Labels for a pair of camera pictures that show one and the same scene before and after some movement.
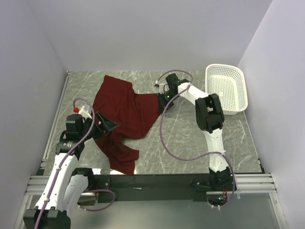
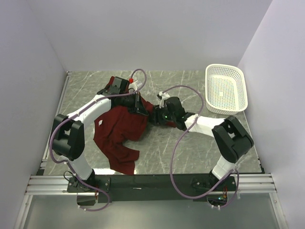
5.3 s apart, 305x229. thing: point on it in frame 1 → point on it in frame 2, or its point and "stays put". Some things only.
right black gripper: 162,104 → 156,115
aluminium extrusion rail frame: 42,185 stays put
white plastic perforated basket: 228,81 stays put
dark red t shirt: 134,113 stays put
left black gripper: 106,125 → 138,107
